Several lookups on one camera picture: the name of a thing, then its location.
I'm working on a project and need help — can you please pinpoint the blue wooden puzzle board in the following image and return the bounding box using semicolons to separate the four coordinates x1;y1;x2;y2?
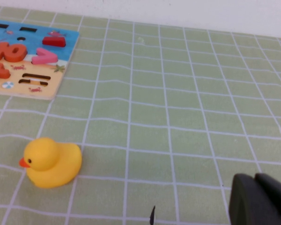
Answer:
0;19;80;101

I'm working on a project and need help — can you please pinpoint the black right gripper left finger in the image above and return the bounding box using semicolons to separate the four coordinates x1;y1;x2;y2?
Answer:
229;173;281;225

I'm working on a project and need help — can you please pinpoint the pink greater-than sign piece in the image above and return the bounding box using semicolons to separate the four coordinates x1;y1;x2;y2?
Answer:
31;47;59;65

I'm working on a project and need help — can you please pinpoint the orange number ten piece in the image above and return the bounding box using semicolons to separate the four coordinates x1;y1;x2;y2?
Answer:
0;42;28;62

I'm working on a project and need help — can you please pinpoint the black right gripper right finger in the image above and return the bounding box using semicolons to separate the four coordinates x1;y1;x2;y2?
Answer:
255;172;281;222

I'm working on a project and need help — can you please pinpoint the red rectangular block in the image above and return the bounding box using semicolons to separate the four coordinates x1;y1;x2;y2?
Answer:
42;36;67;47

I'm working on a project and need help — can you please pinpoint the yellow rubber duck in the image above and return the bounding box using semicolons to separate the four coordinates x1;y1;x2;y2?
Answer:
19;137;82;189

